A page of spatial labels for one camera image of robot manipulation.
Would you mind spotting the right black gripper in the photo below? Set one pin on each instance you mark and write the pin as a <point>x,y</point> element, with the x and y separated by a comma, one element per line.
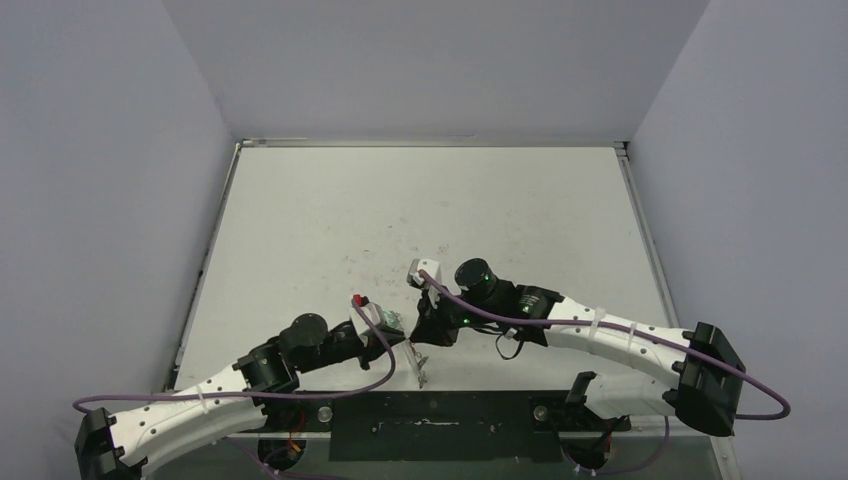
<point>430,318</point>

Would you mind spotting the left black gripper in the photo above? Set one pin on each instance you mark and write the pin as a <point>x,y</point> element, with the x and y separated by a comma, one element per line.
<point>375,348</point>

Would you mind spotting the green tagged key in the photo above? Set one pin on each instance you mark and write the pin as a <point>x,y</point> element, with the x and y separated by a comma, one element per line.
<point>393,320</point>

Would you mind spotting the metal key holder ring plate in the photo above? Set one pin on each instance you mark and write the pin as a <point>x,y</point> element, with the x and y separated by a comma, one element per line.
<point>413,359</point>

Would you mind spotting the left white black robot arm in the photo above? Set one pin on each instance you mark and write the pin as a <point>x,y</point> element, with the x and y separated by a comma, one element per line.
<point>242,396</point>

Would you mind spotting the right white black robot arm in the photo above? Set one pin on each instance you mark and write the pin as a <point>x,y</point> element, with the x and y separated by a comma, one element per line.
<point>693,375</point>

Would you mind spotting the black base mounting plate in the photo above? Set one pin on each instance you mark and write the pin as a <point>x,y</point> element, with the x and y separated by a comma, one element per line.
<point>536,425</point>

